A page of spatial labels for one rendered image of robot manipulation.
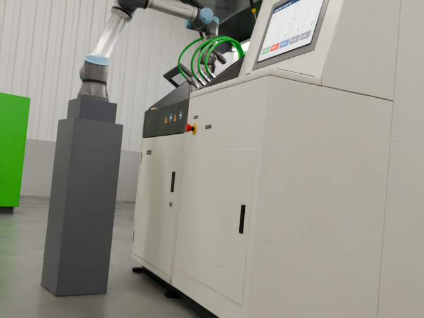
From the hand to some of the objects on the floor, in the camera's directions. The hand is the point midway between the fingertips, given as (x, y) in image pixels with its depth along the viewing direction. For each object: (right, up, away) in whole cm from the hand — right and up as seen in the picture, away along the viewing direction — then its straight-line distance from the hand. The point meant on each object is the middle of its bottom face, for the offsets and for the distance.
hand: (210, 79), depth 267 cm
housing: (+46, -118, -17) cm, 128 cm away
